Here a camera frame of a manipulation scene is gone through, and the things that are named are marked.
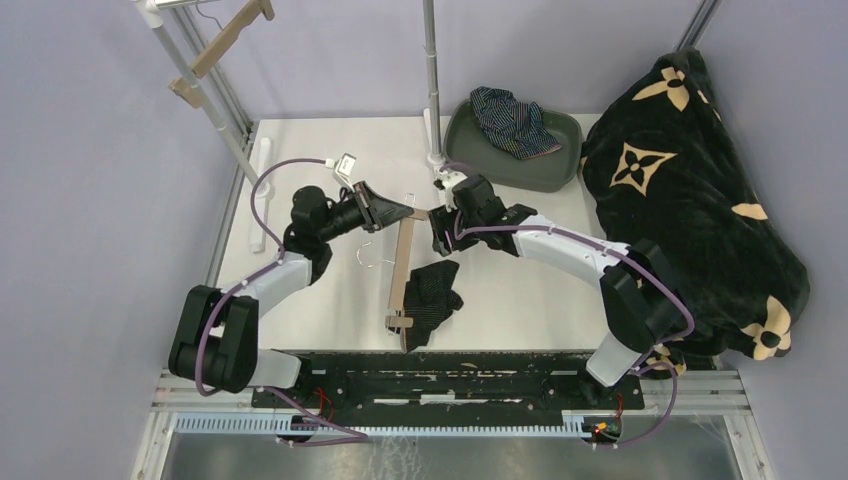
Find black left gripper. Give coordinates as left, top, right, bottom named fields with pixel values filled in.
left=318, top=180, right=413, bottom=243

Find black striped underwear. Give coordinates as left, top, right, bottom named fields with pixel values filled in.
left=403, top=260, right=464, bottom=351

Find wooden clip hanger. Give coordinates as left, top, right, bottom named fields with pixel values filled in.
left=355, top=193, right=426, bottom=353

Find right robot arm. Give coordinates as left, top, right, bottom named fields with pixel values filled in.
left=428, top=170, right=695, bottom=408

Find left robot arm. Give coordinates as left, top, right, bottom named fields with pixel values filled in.
left=167, top=181, right=415, bottom=407

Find blue striped underwear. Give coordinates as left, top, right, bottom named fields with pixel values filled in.
left=469, top=86, right=561, bottom=160

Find left hanging wooden hanger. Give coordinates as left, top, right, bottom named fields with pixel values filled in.
left=169, top=0, right=275, bottom=109

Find centre rack pole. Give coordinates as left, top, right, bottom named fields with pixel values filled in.
left=422, top=0, right=446, bottom=167

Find rack pole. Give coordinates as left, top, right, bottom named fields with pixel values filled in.
left=422, top=0, right=446, bottom=167
left=131, top=0, right=259, bottom=185

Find green plastic tray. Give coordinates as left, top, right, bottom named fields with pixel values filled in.
left=443, top=101, right=583, bottom=193

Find black floral blanket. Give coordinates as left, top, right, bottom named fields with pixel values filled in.
left=581, top=47, right=810, bottom=373

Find left rack pole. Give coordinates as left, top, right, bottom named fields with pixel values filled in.
left=131, top=0, right=259, bottom=185

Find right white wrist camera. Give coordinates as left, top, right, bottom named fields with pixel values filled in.
left=434, top=168, right=468, bottom=203

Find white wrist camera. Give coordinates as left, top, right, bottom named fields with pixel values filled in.
left=324, top=153, right=357, bottom=192
left=434, top=168, right=468, bottom=203

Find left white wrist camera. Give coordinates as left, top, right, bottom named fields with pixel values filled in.
left=324, top=153, right=357, bottom=192

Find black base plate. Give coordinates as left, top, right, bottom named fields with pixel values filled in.
left=286, top=351, right=645, bottom=428

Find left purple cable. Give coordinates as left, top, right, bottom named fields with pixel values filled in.
left=196, top=157, right=369, bottom=448

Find white cable duct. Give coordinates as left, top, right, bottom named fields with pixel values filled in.
left=174, top=412, right=590, bottom=439

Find aluminium frame rails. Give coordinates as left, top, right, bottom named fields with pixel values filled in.
left=131, top=370, right=773, bottom=479

